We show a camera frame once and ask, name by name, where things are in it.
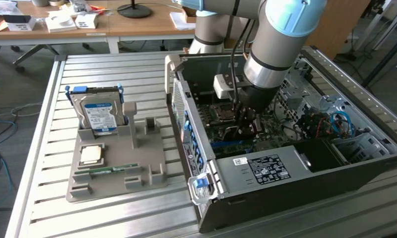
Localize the white paper stack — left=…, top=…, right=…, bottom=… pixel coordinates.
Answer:
left=169, top=11, right=197, bottom=31

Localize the blue case latch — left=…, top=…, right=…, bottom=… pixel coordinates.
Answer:
left=192, top=177, right=208, bottom=192

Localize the silver metal drive cage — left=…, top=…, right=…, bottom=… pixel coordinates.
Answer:
left=275, top=73, right=397, bottom=165

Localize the silver CPU chip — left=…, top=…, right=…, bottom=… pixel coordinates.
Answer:
left=80, top=146, right=103, bottom=165

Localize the blue floor cable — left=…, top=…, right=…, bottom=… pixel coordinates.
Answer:
left=0, top=109, right=17, bottom=211

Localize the green motherboard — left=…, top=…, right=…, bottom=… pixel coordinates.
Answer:
left=199, top=91, right=299, bottom=159

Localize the black NVIDIA graphics card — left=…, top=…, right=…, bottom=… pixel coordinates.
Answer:
left=221, top=116, right=264, bottom=141

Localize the clear plastic bag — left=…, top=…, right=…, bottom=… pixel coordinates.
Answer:
left=0, top=0, right=24, bottom=16

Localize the small white box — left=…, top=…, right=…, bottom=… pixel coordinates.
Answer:
left=75, top=13, right=99, bottom=29

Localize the CPU socket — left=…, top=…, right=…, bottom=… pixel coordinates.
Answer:
left=208, top=103, right=239, bottom=122

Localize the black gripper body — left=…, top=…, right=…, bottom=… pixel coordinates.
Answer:
left=236, top=85, right=283, bottom=114

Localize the white box with black lid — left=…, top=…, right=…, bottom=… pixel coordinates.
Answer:
left=1, top=14, right=37, bottom=32

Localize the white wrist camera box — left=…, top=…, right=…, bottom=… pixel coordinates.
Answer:
left=212, top=73, right=243, bottom=99

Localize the coloured power wire bundle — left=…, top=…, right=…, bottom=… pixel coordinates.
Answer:
left=304, top=114, right=339, bottom=139

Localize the loose green RAM stick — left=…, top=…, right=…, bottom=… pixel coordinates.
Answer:
left=76, top=163, right=141, bottom=176

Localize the grey parts rack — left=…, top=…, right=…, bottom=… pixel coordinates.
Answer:
left=65, top=101, right=169, bottom=204

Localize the brown cardboard box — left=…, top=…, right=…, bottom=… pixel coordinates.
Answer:
left=181, top=6, right=199, bottom=17

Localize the black open PC case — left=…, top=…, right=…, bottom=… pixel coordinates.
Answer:
left=164, top=46, right=397, bottom=234

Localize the dark metal frame post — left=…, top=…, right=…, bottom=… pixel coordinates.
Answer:
left=360, top=29, right=397, bottom=87

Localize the grey floor cable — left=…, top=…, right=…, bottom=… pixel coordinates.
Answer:
left=0, top=103, right=43, bottom=117

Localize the white box with roll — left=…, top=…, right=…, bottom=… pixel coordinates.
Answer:
left=44, top=10, right=79, bottom=33

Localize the blue SATA wire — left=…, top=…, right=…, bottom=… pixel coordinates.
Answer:
left=329, top=111, right=357, bottom=139

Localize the grey power supply unit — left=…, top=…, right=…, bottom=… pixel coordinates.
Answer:
left=216, top=145, right=311, bottom=194

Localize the hard disk in blue caddy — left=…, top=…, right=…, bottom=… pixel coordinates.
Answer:
left=64, top=83, right=131, bottom=136

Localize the black round lamp base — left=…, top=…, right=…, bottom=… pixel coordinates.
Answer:
left=116, top=0, right=152, bottom=19

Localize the black desk leg with caster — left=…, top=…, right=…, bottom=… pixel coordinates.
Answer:
left=11, top=44, right=61, bottom=73

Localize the wooden cabinet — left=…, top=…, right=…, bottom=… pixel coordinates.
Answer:
left=305, top=0, right=373, bottom=60

